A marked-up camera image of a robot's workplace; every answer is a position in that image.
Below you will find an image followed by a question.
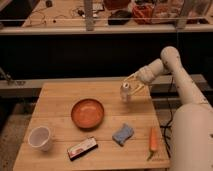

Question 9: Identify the black cable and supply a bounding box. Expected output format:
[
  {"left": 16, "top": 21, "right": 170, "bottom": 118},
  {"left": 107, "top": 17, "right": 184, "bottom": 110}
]
[{"left": 159, "top": 76, "right": 176, "bottom": 159}]

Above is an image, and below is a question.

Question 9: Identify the grey metal post right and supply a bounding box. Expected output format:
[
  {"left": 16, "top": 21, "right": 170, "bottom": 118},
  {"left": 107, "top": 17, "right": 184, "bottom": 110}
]
[{"left": 175, "top": 0, "right": 194, "bottom": 30}]

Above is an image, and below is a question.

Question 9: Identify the white cup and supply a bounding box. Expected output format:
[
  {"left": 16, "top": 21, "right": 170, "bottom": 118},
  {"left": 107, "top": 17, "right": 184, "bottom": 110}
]
[{"left": 28, "top": 126, "right": 52, "bottom": 151}]

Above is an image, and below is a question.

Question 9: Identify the grey metal post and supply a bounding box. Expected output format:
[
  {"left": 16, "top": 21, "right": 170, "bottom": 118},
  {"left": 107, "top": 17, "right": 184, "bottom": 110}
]
[
  {"left": 84, "top": 0, "right": 94, "bottom": 31},
  {"left": 175, "top": 0, "right": 194, "bottom": 30}
]

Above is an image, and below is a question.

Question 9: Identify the orange carrot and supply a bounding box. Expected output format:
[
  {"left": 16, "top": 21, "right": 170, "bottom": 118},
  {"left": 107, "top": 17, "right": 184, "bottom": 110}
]
[{"left": 147, "top": 127, "right": 158, "bottom": 160}]

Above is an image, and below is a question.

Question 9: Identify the black pouch on shelf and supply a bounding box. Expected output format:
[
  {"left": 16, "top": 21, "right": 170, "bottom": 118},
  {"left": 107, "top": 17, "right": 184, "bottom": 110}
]
[{"left": 108, "top": 10, "right": 132, "bottom": 25}]

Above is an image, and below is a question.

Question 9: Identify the black and white box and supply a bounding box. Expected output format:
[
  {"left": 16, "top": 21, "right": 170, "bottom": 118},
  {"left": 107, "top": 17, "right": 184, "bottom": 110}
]
[{"left": 67, "top": 137, "right": 98, "bottom": 161}]

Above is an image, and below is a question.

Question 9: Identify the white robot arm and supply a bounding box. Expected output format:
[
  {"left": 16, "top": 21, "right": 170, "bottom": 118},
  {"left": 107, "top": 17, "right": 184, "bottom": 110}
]
[{"left": 124, "top": 46, "right": 213, "bottom": 171}]

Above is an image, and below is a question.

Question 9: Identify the blue sponge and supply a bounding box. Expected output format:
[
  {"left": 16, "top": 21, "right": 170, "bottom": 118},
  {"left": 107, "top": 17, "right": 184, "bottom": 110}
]
[{"left": 112, "top": 123, "right": 134, "bottom": 146}]

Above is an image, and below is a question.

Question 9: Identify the orange basket on shelf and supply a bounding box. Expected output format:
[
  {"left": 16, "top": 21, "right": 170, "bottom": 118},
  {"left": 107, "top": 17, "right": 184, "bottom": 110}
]
[{"left": 132, "top": 5, "right": 153, "bottom": 24}]

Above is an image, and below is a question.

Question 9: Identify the orange round bowl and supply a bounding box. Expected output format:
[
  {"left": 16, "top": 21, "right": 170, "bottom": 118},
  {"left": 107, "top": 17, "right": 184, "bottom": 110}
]
[{"left": 71, "top": 99, "right": 104, "bottom": 129}]

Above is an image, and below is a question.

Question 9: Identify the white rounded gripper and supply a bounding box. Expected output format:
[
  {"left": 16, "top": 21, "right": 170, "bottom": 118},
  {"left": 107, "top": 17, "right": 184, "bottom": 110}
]
[{"left": 123, "top": 66, "right": 156, "bottom": 95}]

